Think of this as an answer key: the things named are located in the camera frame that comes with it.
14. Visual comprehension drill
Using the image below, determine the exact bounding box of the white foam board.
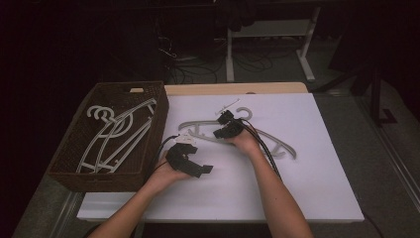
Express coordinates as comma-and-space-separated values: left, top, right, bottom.
76, 92, 365, 223

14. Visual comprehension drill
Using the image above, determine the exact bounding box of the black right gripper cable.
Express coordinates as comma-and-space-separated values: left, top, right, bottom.
242, 118, 283, 182

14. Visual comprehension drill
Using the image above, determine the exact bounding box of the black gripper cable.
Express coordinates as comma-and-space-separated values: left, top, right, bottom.
242, 118, 283, 182
152, 134, 180, 175

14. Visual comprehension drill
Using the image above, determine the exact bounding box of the white metal desk frame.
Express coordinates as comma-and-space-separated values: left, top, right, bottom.
225, 5, 322, 83

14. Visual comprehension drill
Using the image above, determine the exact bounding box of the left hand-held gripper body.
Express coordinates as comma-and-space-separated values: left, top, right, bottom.
164, 133, 198, 174

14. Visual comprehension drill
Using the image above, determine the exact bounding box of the person's left hand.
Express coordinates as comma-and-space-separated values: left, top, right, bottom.
145, 155, 193, 196

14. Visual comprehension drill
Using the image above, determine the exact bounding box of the tangle of black floor cables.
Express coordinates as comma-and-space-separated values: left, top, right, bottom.
157, 31, 275, 85

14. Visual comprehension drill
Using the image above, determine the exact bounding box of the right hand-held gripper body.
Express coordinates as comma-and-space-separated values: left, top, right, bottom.
227, 118, 248, 139

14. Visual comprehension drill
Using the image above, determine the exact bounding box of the person's right hand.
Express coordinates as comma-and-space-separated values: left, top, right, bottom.
224, 126, 263, 157

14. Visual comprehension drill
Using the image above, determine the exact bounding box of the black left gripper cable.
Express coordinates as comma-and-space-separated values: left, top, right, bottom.
152, 134, 180, 175

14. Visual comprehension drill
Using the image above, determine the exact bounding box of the dark brown woven basket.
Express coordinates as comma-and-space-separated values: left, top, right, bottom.
48, 80, 170, 193

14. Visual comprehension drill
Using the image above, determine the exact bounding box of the beige plastic clothes hanger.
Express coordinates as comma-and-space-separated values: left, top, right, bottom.
177, 106, 297, 161
77, 104, 157, 175
78, 98, 158, 175

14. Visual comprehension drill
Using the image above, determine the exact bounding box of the dark metal stand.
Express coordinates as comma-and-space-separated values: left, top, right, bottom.
313, 56, 399, 128

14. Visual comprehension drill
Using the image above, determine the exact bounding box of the small white plastic piece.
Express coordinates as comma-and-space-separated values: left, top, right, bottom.
215, 98, 241, 116

